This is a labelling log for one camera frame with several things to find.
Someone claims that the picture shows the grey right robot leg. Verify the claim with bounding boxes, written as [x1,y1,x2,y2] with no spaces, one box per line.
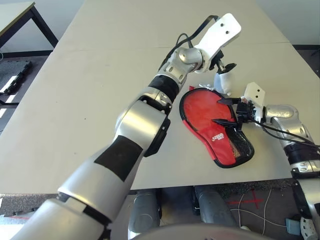
[194,186,238,228]

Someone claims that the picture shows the red table tennis paddle case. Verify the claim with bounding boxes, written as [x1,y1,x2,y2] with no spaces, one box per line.
[178,85,256,170]

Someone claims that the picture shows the white zipper pull cord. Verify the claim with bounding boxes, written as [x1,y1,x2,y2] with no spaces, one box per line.
[196,83,217,93]

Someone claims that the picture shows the black left wrist camera cable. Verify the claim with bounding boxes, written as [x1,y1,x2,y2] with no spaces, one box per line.
[158,15,222,71]

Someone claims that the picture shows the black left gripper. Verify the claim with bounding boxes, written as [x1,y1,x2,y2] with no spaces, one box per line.
[209,49,238,75]

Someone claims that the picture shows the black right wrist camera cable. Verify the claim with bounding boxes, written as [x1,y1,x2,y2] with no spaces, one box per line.
[251,117,320,152]

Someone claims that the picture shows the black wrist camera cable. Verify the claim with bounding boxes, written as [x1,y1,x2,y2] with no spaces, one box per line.
[251,117,320,152]
[158,15,222,71]

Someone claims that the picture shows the black-legged side table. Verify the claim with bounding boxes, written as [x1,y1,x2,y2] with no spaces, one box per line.
[0,1,60,51]

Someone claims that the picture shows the blue-grey floor box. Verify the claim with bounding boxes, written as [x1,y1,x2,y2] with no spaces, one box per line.
[285,217,301,236]

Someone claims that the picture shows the grey robot leg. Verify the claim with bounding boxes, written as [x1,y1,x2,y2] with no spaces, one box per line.
[127,190,161,235]
[194,186,238,228]

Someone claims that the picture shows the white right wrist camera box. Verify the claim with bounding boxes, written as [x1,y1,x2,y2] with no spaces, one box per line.
[243,81,266,123]

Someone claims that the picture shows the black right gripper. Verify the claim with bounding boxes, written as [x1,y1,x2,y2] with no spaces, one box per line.
[211,97,256,132]

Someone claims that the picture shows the grey left robot leg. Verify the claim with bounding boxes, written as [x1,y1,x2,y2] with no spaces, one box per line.
[127,190,161,235]

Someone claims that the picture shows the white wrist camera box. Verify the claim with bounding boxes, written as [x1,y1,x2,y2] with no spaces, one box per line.
[243,81,266,123]
[193,12,243,75]

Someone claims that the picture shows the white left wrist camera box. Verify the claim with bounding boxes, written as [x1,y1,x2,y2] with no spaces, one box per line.
[193,12,243,75]

